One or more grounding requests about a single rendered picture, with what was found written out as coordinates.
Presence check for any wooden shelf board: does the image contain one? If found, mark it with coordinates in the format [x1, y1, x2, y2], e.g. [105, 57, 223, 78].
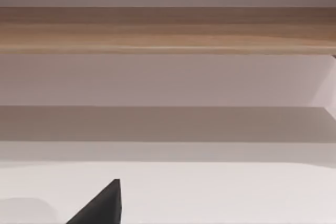
[0, 6, 336, 56]

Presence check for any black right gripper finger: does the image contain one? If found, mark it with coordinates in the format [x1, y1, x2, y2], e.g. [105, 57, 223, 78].
[65, 178, 123, 224]

